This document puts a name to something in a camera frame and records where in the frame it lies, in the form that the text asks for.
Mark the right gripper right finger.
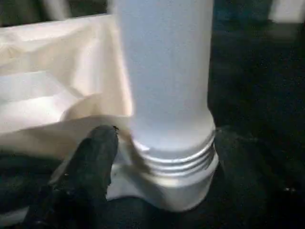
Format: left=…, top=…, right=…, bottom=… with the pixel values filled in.
left=213, top=126, right=305, bottom=229

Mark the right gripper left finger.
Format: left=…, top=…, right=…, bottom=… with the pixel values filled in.
left=23, top=125, right=120, bottom=229

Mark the white plastic table top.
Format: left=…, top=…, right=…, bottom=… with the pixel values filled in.
left=0, top=13, right=220, bottom=212

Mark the black plastic cover mat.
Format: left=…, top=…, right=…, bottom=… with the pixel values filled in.
left=0, top=0, right=305, bottom=229

